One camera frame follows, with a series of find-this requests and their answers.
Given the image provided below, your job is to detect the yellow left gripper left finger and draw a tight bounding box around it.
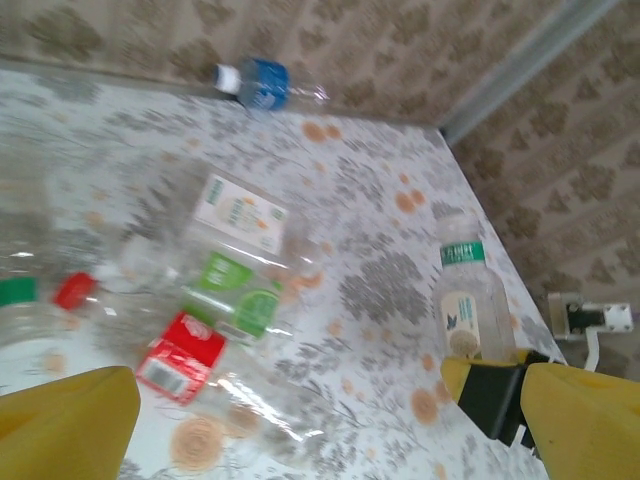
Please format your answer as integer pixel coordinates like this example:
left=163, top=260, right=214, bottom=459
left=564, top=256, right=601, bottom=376
left=0, top=365, right=143, bottom=480

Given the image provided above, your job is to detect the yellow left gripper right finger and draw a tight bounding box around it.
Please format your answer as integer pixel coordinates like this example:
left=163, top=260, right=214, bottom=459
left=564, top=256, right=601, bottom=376
left=519, top=362, right=640, bottom=480

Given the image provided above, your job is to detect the clear bottle with green band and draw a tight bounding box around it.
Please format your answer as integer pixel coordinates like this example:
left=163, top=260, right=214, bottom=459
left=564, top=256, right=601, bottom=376
left=433, top=209, right=517, bottom=362

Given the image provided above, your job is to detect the red label cola bottle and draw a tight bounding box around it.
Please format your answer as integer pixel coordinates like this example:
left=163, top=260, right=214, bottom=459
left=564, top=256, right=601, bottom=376
left=52, top=272, right=321, bottom=451

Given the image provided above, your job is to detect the clear bottle with green cap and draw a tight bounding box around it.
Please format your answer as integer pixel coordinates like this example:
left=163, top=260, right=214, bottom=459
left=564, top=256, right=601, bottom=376
left=0, top=276, right=71, bottom=351

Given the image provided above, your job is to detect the clear bottle with green label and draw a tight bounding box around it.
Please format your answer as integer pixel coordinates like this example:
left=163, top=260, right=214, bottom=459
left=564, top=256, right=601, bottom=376
left=99, top=249, right=306, bottom=351

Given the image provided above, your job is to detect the clear bottle with white label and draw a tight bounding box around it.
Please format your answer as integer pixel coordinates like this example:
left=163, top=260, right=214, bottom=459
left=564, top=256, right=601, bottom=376
left=119, top=164, right=326, bottom=286

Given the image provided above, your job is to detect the blue label water bottle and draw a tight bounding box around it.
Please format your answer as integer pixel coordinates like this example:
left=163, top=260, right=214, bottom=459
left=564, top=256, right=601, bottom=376
left=212, top=57, right=331, bottom=114

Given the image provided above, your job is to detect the metal bracket with white plate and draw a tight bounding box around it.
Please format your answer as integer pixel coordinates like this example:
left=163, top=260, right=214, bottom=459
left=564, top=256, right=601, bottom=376
left=547, top=292, right=634, bottom=371

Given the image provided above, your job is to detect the aluminium frame post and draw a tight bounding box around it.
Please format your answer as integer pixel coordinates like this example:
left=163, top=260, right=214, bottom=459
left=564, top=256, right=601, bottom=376
left=439, top=0, right=621, bottom=146

